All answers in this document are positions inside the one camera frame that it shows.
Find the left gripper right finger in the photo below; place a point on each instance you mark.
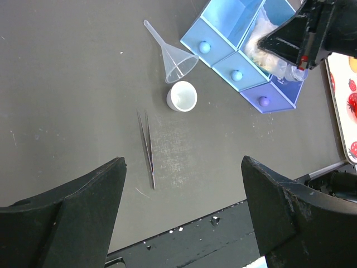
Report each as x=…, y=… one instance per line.
x=304, y=222

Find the clear plastic funnel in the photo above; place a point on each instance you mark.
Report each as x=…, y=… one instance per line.
x=177, y=62

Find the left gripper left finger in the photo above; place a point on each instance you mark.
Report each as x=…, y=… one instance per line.
x=68, y=226

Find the light blue drawer box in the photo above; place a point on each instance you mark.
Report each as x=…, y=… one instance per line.
x=220, y=28

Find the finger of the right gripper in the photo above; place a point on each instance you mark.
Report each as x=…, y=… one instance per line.
x=288, y=40

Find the clear bag of corks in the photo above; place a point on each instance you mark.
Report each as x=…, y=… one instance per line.
x=264, y=60

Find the metal tweezers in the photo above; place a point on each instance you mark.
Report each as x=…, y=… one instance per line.
x=147, y=142

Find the purple drawer box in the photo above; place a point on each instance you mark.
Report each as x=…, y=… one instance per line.
x=274, y=96

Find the glass stoppered bottle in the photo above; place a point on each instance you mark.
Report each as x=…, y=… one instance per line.
x=293, y=74

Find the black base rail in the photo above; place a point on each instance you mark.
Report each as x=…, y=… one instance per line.
x=224, y=238

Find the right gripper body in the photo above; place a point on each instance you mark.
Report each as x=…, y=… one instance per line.
x=330, y=27

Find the strawberry pattern tray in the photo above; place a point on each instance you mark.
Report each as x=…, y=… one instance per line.
x=341, y=70

